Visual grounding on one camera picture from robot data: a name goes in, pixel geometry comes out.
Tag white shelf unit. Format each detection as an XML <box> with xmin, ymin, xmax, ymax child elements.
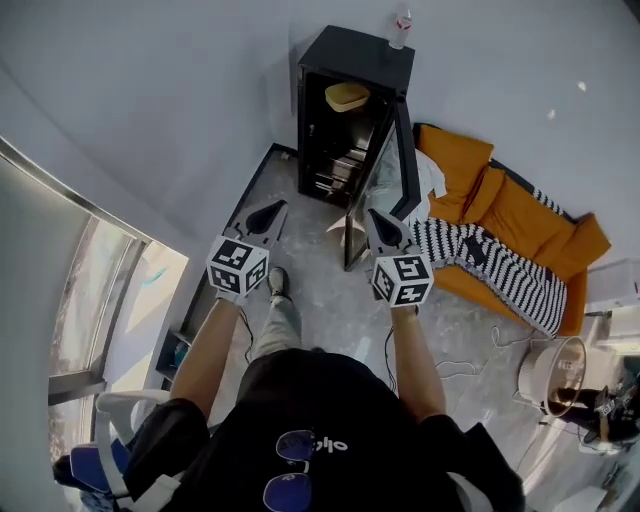
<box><xmin>583</xmin><ymin>258</ymin><xmax>640</xmax><ymax>354</ymax></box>

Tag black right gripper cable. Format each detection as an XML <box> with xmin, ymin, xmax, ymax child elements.
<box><xmin>382</xmin><ymin>325</ymin><xmax>400</xmax><ymax>396</ymax></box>

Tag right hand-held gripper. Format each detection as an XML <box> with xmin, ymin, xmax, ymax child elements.
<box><xmin>367</xmin><ymin>208</ymin><xmax>435</xmax><ymax>309</ymax></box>

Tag black rectangular object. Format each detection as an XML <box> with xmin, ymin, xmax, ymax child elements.
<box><xmin>463</xmin><ymin>235</ymin><xmax>487</xmax><ymax>267</ymax></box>

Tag person's left shoe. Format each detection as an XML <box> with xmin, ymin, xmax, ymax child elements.
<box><xmin>267</xmin><ymin>266</ymin><xmax>294</xmax><ymax>303</ymax></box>

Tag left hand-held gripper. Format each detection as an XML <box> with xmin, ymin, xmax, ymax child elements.
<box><xmin>205</xmin><ymin>199</ymin><xmax>289</xmax><ymax>297</ymax></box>

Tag black glass cabinet door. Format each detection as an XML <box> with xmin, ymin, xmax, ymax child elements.
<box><xmin>342</xmin><ymin>89</ymin><xmax>422</xmax><ymax>274</ymax></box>

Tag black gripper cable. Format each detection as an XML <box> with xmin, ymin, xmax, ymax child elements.
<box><xmin>238</xmin><ymin>308</ymin><xmax>255</xmax><ymax>365</ymax></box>
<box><xmin>382</xmin><ymin>325</ymin><xmax>400</xmax><ymax>396</ymax></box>

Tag blue chair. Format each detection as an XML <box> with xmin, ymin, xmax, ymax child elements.
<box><xmin>68</xmin><ymin>440</ymin><xmax>132</xmax><ymax>496</ymax></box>

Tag person's left forearm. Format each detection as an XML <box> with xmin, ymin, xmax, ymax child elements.
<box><xmin>168</xmin><ymin>297</ymin><xmax>244</xmax><ymax>409</ymax></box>

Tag white wristband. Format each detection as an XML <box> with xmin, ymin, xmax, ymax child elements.
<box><xmin>214</xmin><ymin>287</ymin><xmax>250</xmax><ymax>308</ymax></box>

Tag eyeglasses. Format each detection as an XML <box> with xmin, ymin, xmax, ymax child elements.
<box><xmin>262</xmin><ymin>428</ymin><xmax>317</xmax><ymax>512</ymax></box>

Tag person's black t-shirt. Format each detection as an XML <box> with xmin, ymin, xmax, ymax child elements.
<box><xmin>122</xmin><ymin>347</ymin><xmax>526</xmax><ymax>512</ymax></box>

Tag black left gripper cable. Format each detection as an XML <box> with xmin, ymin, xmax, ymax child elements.
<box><xmin>238</xmin><ymin>308</ymin><xmax>255</xmax><ymax>365</ymax></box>

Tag black and white striped blanket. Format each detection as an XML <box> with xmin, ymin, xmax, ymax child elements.
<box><xmin>410</xmin><ymin>185</ymin><xmax>570</xmax><ymax>337</ymax></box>

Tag orange wide cushion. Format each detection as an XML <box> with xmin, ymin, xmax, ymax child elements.
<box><xmin>477</xmin><ymin>174</ymin><xmax>576</xmax><ymax>261</ymax></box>

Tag white shoulder strap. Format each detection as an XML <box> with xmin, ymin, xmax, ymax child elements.
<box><xmin>448</xmin><ymin>471</ymin><xmax>485</xmax><ymax>512</ymax></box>
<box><xmin>148</xmin><ymin>473</ymin><xmax>182</xmax><ymax>504</ymax></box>

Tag white looped cable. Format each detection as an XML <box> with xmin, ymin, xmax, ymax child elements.
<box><xmin>434</xmin><ymin>324</ymin><xmax>534</xmax><ymax>381</ymax></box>

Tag orange square cushion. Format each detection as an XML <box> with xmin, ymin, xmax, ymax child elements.
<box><xmin>542</xmin><ymin>213</ymin><xmax>612</xmax><ymax>284</ymax></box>
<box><xmin>417</xmin><ymin>124</ymin><xmax>495</xmax><ymax>221</ymax></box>

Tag clear plastic water bottle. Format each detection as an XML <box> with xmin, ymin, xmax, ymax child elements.
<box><xmin>387</xmin><ymin>1</ymin><xmax>414</xmax><ymax>51</ymax></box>

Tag person's right forearm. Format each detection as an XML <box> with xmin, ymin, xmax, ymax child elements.
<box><xmin>387</xmin><ymin>304</ymin><xmax>448</xmax><ymax>424</ymax></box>

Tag window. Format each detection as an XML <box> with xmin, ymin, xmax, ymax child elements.
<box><xmin>47</xmin><ymin>212</ymin><xmax>189</xmax><ymax>451</ymax></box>

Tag white round side table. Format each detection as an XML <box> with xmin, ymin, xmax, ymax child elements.
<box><xmin>515</xmin><ymin>334</ymin><xmax>589</xmax><ymax>420</ymax></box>

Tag orange small cushion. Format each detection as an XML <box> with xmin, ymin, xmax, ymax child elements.
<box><xmin>460</xmin><ymin>167</ymin><xmax>507</xmax><ymax>226</ymax></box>

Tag white cloth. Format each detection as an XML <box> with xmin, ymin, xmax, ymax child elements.
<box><xmin>377</xmin><ymin>147</ymin><xmax>448</xmax><ymax>229</ymax></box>

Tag black mini fridge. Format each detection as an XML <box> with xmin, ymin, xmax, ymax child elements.
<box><xmin>295</xmin><ymin>23</ymin><xmax>422</xmax><ymax>274</ymax></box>

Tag person's left leg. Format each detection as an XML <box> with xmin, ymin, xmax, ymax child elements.
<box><xmin>249</xmin><ymin>293</ymin><xmax>304</xmax><ymax>360</ymax></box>

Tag orange sofa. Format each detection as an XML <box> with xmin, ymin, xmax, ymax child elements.
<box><xmin>412</xmin><ymin>122</ymin><xmax>614</xmax><ymax>339</ymax></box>

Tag black bag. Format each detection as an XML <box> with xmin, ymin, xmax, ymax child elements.
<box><xmin>51</xmin><ymin>453</ymin><xmax>81</xmax><ymax>489</ymax></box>

